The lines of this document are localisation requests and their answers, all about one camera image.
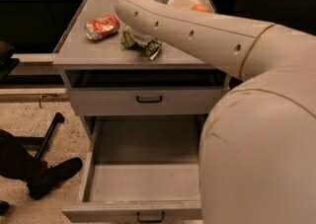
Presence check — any green jalapeno chip bag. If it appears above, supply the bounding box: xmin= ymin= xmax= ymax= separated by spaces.
xmin=120 ymin=25 xmax=163 ymax=61

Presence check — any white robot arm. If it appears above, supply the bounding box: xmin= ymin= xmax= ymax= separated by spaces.
xmin=116 ymin=0 xmax=316 ymax=224

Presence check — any grey drawer cabinet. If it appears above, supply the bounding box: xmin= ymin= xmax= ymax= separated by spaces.
xmin=53 ymin=0 xmax=230 ymax=135

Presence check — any closed grey upper drawer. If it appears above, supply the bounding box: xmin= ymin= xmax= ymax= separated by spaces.
xmin=66 ymin=87 xmax=228 ymax=116

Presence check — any open grey lower drawer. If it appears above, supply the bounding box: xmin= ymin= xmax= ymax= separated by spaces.
xmin=62 ymin=114 xmax=205 ymax=224

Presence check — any crushed orange soda can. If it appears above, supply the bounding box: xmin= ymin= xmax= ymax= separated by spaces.
xmin=84 ymin=15 xmax=120 ymax=40

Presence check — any white paper bowl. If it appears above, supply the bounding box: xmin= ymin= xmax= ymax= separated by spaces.
xmin=168 ymin=0 xmax=200 ymax=10

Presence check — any orange fruit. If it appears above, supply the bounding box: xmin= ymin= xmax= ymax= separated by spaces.
xmin=192 ymin=4 xmax=210 ymax=12

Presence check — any black chair base leg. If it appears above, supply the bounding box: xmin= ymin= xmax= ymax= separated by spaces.
xmin=13 ymin=112 xmax=66 ymax=162

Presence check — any person's black shoe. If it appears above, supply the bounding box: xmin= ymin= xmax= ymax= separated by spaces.
xmin=27 ymin=157 xmax=83 ymax=200

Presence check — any person's dark trouser leg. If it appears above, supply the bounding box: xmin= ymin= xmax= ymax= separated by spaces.
xmin=0 ymin=129 xmax=47 ymax=187

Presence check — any black shoe tip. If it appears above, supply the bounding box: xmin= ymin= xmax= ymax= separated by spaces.
xmin=0 ymin=200 xmax=10 ymax=215

